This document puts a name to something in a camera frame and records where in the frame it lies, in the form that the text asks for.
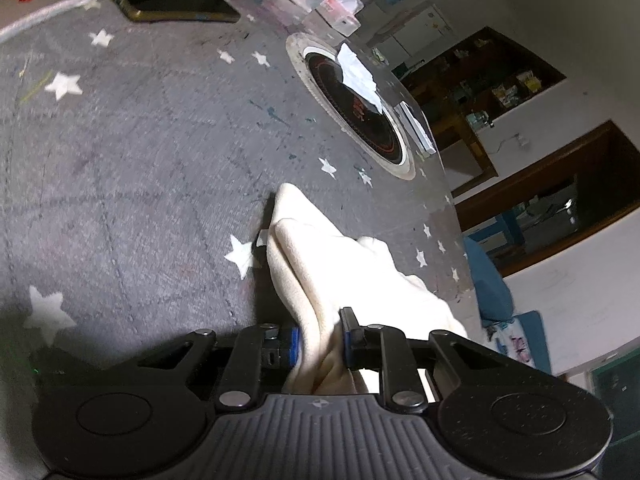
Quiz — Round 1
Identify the cream sweatshirt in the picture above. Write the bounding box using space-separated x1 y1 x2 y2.
267 183 466 396

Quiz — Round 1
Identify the dark wall shelf right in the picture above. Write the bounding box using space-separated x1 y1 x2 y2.
394 26 565 129

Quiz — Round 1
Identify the dark flat phone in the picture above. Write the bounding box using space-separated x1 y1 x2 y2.
112 0 241 23

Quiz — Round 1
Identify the black induction cooktop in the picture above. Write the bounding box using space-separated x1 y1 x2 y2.
285 32 416 181

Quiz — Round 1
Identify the pink tissue box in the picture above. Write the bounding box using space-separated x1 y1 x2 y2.
318 0 363 37

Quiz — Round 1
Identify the small clear container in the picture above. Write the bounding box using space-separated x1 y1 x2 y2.
371 48 390 66

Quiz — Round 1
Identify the white remote control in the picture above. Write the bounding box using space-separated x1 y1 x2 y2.
395 101 436 156

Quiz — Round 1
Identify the white refrigerator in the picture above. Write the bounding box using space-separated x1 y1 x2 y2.
367 1 452 58

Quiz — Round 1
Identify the white cloth on cooktop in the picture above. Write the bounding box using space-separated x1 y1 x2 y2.
336 42 383 115

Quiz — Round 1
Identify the dark wooden side table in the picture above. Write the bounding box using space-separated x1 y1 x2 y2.
402 66 498 197

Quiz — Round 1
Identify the blue sofa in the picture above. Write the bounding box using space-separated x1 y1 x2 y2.
463 237 552 374

